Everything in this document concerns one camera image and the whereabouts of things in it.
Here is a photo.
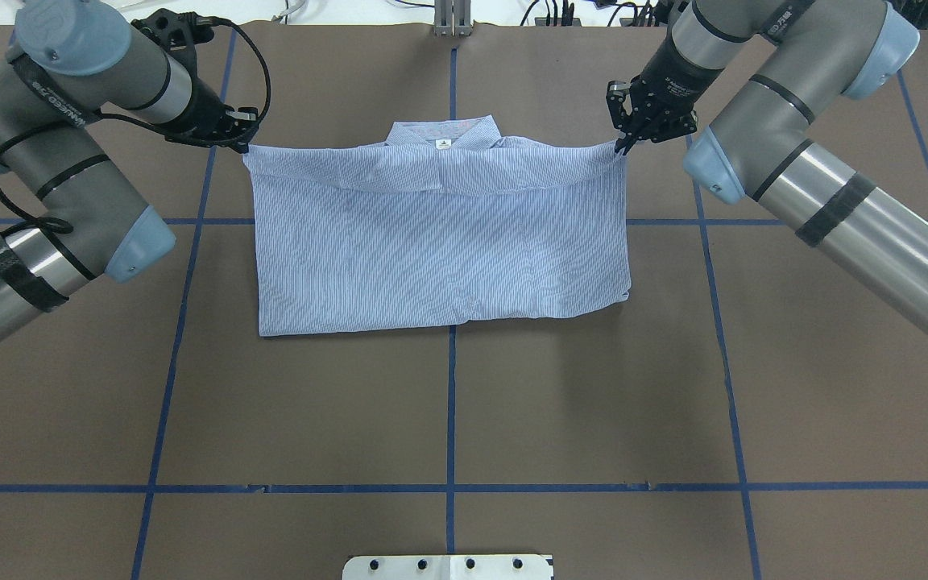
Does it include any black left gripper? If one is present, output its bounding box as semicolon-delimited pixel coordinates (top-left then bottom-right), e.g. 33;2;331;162
132;8;262;155

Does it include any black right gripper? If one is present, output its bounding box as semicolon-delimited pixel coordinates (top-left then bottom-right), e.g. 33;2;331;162
605;40;722;155

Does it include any light blue striped shirt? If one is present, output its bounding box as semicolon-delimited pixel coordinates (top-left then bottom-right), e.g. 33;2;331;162
243;115;631;337

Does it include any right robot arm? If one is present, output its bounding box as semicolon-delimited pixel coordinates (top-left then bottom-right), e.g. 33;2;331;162
605;1;928;335

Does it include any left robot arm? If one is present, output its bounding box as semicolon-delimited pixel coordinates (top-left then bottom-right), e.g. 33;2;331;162
0;1;267;342

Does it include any aluminium frame post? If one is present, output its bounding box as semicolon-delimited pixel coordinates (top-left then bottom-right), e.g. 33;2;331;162
432;0;474;37

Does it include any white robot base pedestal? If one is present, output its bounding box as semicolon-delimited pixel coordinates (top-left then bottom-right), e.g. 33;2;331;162
342;553;555;579

